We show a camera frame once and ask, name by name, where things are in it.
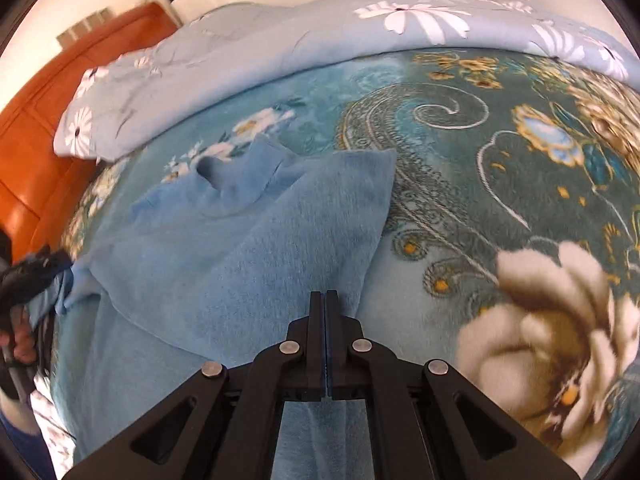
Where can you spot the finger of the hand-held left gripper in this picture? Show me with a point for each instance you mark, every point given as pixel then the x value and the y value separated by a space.
pixel 50 262

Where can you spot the person's left hand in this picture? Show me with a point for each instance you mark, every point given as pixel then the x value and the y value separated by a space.
pixel 22 342

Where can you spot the white floral bed sheet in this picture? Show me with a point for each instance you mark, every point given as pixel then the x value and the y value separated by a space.
pixel 52 435

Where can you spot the person's left forearm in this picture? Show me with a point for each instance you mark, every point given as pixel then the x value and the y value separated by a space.
pixel 17 440

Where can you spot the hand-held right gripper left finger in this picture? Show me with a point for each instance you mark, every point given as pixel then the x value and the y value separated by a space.
pixel 318 340

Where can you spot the orange wooden headboard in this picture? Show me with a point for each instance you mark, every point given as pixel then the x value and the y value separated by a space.
pixel 55 110

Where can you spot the teal floral plush blanket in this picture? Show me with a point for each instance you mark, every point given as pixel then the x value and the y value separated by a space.
pixel 475 200

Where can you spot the blue fleece sweater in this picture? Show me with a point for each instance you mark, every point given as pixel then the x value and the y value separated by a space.
pixel 200 260

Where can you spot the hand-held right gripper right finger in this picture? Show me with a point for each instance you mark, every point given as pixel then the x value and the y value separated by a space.
pixel 332 340

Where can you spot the light blue daisy quilt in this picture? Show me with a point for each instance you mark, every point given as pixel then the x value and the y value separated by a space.
pixel 280 55

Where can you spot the grey wall fixture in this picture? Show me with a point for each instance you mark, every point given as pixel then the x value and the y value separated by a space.
pixel 82 25

